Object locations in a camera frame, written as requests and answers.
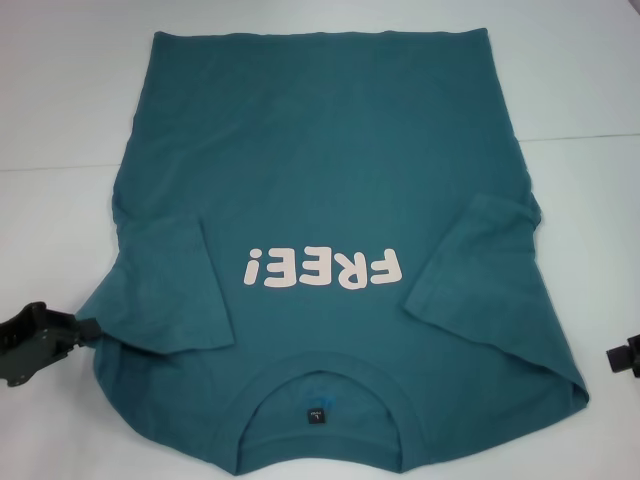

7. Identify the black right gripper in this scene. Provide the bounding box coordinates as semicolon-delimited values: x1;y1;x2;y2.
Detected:
604;332;640;380

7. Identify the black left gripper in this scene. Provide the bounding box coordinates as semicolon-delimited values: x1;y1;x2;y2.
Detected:
0;301;105;390

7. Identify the teal t-shirt with FREE print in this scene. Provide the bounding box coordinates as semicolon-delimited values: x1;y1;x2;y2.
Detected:
77;28;591;475

